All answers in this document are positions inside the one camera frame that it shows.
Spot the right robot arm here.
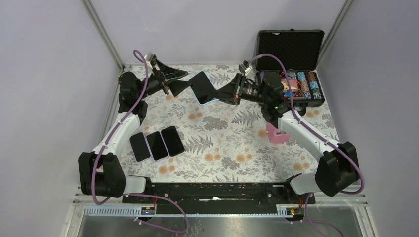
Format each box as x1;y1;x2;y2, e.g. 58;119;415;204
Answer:
217;73;365;203

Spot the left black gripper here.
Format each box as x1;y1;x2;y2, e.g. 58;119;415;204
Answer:
137;59;191;100

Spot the phone in lilac case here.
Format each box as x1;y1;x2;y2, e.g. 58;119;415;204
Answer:
146;131;169;161

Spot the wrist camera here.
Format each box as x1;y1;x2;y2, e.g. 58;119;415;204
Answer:
238;60;253;77
145;53;156;68

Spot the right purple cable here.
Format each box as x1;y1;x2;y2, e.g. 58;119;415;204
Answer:
250;53;365;237

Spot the playing cards deck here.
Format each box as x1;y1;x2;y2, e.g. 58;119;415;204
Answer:
282;79;299;92

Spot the purple cable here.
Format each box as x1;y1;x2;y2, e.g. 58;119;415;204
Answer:
91;49;191;235
250;53;365;237

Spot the light blue phone case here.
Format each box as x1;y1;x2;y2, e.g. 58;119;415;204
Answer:
197;97;219;106

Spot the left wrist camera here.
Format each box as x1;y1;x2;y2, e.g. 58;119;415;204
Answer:
145;53;156;68

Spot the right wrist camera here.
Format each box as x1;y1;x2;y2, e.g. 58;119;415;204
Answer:
238;60;253;77

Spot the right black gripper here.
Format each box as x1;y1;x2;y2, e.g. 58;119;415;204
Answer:
211;73;269;106

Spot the phone in black case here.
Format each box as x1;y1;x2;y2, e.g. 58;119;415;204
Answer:
161;126;185;157

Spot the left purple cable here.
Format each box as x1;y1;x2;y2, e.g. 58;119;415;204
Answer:
91;49;191;235

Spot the pink box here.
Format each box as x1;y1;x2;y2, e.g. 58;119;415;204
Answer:
265;123;290;144

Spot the black poker chip case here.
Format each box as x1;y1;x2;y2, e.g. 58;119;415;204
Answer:
255;29;325;116

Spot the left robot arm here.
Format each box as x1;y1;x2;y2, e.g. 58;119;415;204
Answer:
78;53;190;203

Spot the floral tablecloth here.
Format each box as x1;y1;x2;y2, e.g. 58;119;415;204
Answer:
104;64;338;184

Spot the phone in purple case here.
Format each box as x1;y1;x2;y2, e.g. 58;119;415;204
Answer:
129;132;152;162

